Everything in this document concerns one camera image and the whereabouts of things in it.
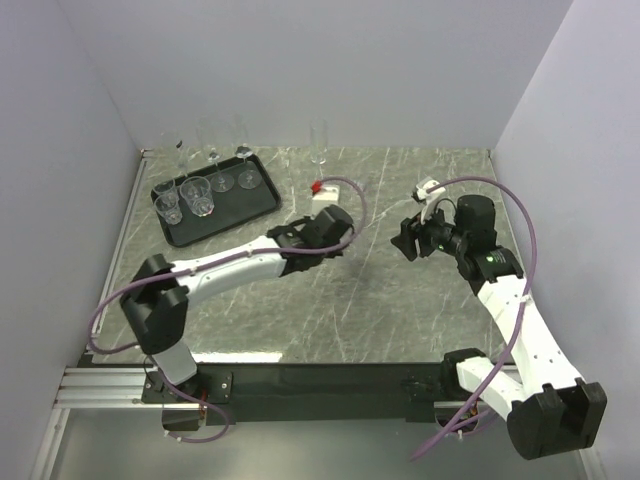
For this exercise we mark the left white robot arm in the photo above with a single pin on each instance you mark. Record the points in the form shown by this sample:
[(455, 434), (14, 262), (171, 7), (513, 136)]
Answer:
[(163, 291)]

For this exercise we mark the aluminium frame rail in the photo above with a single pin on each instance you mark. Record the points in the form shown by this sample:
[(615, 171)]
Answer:
[(100, 388)]

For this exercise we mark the clear stemmed wine glass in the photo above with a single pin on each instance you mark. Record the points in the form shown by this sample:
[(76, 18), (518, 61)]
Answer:
[(174, 149)]

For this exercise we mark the black plastic tray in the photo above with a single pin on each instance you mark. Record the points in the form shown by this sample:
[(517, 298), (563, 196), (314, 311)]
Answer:
[(231, 209)]

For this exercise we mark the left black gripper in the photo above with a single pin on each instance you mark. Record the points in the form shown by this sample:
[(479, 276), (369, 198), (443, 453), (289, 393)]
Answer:
[(333, 252)]

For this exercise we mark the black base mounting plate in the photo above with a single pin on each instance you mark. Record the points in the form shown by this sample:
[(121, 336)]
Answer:
[(258, 392)]

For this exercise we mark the round clear stemless glass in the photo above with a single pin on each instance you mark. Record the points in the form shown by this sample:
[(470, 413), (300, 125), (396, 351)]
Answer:
[(249, 178)]

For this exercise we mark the tall clear cylinder glass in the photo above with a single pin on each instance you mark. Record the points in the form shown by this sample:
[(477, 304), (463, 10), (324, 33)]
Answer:
[(318, 141)]

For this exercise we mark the small clear tumbler glass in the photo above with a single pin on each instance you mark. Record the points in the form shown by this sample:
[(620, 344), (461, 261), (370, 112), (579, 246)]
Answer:
[(166, 189)]

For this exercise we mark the small clear shot glass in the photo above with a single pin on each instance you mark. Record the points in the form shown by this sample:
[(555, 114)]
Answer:
[(168, 208)]

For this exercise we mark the clear ribbed tumbler glass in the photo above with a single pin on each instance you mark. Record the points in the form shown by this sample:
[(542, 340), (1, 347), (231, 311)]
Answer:
[(197, 193)]

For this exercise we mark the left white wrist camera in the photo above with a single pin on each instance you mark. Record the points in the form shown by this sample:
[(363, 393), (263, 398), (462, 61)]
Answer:
[(323, 195)]

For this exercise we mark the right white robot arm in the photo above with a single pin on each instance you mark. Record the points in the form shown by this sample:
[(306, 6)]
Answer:
[(550, 409)]

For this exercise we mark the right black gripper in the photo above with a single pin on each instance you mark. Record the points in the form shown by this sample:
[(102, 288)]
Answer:
[(410, 231)]

